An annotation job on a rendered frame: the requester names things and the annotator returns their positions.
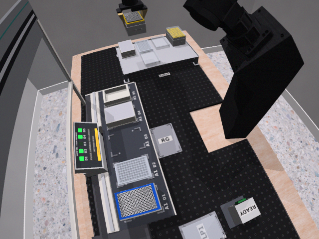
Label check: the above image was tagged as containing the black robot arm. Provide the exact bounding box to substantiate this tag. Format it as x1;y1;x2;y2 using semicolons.
183;0;274;58

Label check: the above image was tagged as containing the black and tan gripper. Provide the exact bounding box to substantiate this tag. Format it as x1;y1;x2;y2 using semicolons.
116;0;148;26

